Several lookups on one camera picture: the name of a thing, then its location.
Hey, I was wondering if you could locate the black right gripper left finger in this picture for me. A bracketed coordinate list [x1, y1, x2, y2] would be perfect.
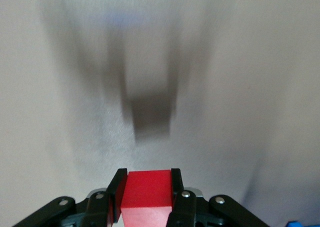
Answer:
[11, 168, 128, 227]

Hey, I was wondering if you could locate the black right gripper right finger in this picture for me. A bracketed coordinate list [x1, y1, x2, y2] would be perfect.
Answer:
[166, 168, 271, 227]

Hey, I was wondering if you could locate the red cube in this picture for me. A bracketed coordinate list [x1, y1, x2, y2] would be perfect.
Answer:
[120, 169, 175, 227]

